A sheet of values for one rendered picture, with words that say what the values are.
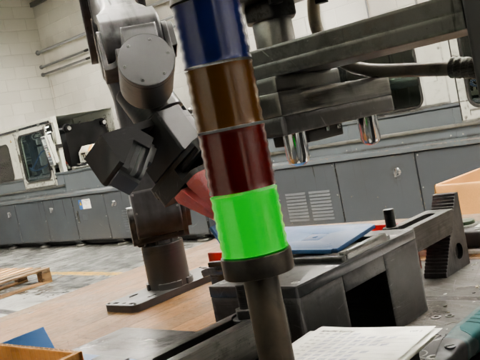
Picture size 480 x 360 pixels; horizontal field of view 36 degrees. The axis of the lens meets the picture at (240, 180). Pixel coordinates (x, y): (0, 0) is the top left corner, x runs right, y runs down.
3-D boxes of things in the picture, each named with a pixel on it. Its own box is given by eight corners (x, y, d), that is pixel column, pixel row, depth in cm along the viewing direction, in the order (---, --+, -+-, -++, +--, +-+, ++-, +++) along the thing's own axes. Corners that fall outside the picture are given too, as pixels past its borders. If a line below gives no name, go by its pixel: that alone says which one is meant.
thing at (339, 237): (256, 231, 82) (250, 206, 82) (376, 227, 72) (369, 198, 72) (215, 253, 77) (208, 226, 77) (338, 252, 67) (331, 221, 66)
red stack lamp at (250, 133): (239, 185, 44) (228, 129, 43) (290, 179, 41) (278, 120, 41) (195, 198, 41) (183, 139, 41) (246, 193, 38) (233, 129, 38)
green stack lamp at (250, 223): (251, 243, 44) (240, 188, 44) (302, 240, 41) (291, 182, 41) (207, 260, 41) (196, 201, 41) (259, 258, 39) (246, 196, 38)
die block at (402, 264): (346, 308, 82) (333, 242, 81) (428, 310, 75) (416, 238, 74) (226, 377, 67) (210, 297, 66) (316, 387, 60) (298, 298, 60)
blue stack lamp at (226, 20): (216, 68, 43) (204, 11, 43) (266, 54, 41) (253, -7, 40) (169, 73, 40) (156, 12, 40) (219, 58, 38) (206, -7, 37)
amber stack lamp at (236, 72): (228, 127, 43) (216, 71, 43) (278, 117, 41) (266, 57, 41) (182, 136, 41) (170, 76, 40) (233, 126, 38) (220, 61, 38)
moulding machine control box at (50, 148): (43, 167, 932) (37, 137, 929) (59, 163, 948) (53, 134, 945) (51, 166, 919) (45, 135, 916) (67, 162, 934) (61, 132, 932)
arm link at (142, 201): (185, 228, 104) (136, 6, 106) (138, 239, 103) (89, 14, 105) (181, 231, 110) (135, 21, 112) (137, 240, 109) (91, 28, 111)
